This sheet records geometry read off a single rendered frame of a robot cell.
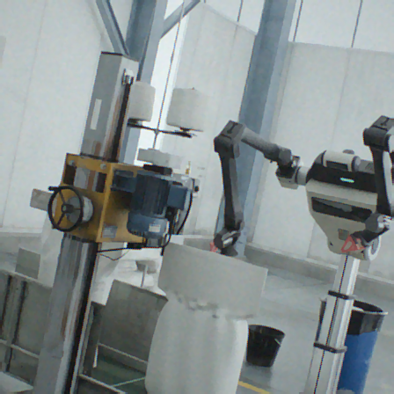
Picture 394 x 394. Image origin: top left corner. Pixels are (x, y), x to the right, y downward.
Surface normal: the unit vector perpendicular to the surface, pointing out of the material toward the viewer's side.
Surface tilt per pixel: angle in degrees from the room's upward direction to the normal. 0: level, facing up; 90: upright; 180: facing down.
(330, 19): 90
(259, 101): 90
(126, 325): 90
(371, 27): 90
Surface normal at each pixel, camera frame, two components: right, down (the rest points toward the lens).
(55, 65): 0.83, 0.20
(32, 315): -0.51, -0.06
